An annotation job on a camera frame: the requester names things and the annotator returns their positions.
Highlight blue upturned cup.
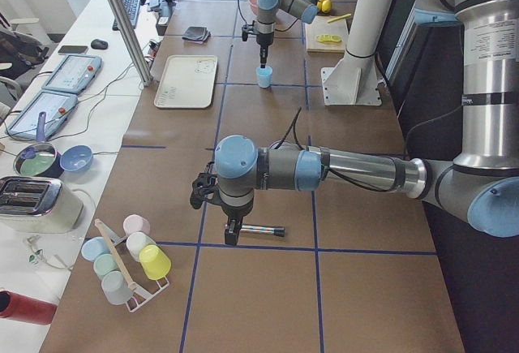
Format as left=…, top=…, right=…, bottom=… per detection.
left=81, top=236, right=110, bottom=262

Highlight lemon slices row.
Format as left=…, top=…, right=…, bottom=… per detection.
left=315, top=34, right=342, bottom=43

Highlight white upturned cup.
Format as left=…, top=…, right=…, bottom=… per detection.
left=126, top=231, right=156, bottom=262

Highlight black smartphone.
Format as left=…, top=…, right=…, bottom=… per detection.
left=58, top=45, right=89, bottom=54

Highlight red bottle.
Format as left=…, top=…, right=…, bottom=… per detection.
left=1, top=291, right=57, bottom=325

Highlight grey folded cloth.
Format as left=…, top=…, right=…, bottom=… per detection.
left=182, top=26, right=211, bottom=42

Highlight green upturned cup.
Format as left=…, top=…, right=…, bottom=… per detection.
left=93, top=253, right=119, bottom=281

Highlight yellow plastic knife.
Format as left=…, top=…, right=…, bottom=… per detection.
left=327, top=13, right=353, bottom=24

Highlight steel muddler black tip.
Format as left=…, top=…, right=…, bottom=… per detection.
left=241, top=225, right=285, bottom=237

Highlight pink upturned cup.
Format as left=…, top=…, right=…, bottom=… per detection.
left=122, top=214, right=151, bottom=236

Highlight grey upturned cup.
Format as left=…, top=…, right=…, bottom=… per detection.
left=101, top=270, right=133, bottom=305

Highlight white wire cup rack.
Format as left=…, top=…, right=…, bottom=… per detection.
left=105, top=234, right=170, bottom=314

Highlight pink bowl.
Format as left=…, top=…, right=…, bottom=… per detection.
left=248, top=0, right=258, bottom=16

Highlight light blue plastic cup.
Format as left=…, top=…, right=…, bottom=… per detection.
left=256, top=66, right=273, bottom=88

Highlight teach pendant far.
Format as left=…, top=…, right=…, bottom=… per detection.
left=42, top=54, right=102, bottom=95

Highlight blue bowl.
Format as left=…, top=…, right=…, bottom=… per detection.
left=60, top=145, right=93, bottom=172

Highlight white toaster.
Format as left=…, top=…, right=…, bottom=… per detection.
left=1, top=176, right=83, bottom=234

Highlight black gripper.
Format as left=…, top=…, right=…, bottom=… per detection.
left=221, top=200, right=254, bottom=246
left=256, top=32, right=272, bottom=67

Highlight yellow lemon top right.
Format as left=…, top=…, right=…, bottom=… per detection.
left=317, top=0, right=332, bottom=15

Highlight yellow upturned cup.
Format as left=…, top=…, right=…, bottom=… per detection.
left=139, top=244, right=172, bottom=281

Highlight cream bear serving tray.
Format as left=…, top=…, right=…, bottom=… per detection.
left=154, top=55, right=218, bottom=109

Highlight wooden cutting board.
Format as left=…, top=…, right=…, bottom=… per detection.
left=304, top=16, right=349, bottom=53

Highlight aluminium frame post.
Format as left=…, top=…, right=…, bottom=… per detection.
left=107, top=0, right=152, bottom=87

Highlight wooden rack handle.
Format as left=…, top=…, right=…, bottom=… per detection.
left=94, top=218, right=137, bottom=291

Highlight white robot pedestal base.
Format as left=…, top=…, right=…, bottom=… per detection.
left=321, top=0, right=392, bottom=106

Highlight black keyboard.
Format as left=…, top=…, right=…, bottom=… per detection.
left=122, top=0, right=140, bottom=28

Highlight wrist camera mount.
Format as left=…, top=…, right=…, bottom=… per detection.
left=241, top=24, right=257, bottom=41
left=190, top=161, right=222, bottom=209

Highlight teach pendant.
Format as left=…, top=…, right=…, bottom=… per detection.
left=6, top=90, right=78, bottom=141
left=42, top=54, right=102, bottom=95

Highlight blue saucepan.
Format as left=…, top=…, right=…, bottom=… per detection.
left=13, top=111, right=64, bottom=179

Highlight black computer mouse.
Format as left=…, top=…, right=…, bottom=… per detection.
left=90, top=39, right=109, bottom=50

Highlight teach pendant near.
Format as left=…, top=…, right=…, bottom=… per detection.
left=6, top=90, right=78, bottom=141

